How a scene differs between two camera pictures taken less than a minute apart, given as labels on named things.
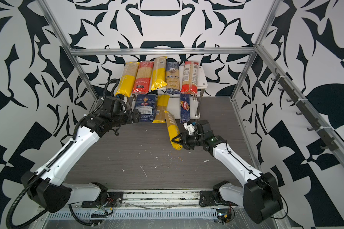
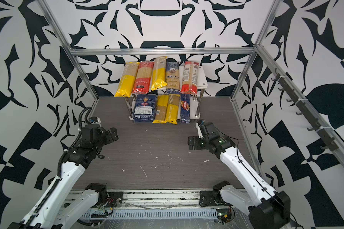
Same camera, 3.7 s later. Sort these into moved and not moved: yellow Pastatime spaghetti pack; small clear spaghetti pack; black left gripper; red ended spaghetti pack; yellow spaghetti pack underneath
Moved: black left gripper; yellow Pastatime spaghetti pack
Not moved: red ended spaghetti pack; small clear spaghetti pack; yellow spaghetti pack underneath
